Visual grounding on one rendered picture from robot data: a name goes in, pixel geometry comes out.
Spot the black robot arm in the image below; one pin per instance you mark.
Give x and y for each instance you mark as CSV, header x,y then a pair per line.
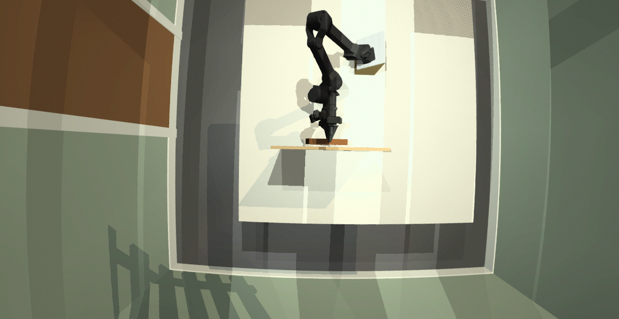
x,y
326,93

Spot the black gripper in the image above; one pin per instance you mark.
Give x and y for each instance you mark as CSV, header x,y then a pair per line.
x,y
330,122

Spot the dark brown picture frame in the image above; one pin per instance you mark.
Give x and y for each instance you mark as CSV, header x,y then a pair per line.
x,y
314,141

